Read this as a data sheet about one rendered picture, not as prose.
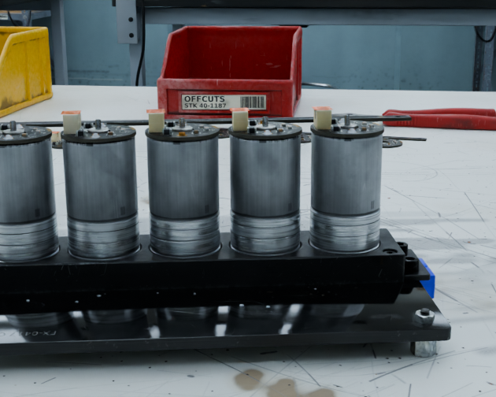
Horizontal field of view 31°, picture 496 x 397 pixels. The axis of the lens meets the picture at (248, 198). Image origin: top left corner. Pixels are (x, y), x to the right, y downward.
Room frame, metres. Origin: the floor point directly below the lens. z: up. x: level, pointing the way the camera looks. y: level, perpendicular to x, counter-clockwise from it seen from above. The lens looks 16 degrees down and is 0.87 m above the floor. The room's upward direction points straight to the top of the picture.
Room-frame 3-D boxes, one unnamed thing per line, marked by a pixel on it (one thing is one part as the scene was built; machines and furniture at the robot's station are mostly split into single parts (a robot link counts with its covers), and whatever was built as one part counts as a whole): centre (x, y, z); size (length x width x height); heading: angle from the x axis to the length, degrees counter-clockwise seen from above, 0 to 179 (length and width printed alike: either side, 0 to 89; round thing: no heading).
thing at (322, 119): (0.29, -0.03, 0.82); 0.01 x 0.01 x 0.01; 4
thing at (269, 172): (0.29, -0.01, 0.79); 0.02 x 0.02 x 0.05
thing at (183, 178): (0.29, 0.02, 0.79); 0.02 x 0.02 x 0.05
